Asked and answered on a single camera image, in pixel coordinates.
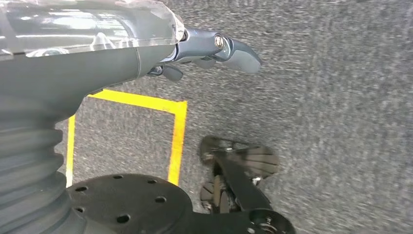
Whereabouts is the yellow floor tape square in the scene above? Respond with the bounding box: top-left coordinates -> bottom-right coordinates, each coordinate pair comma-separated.
66,89 -> 188,188

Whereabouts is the black caster wheel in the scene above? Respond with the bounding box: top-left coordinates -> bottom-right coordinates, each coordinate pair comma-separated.
199,175 -> 241,215
198,136 -> 281,179

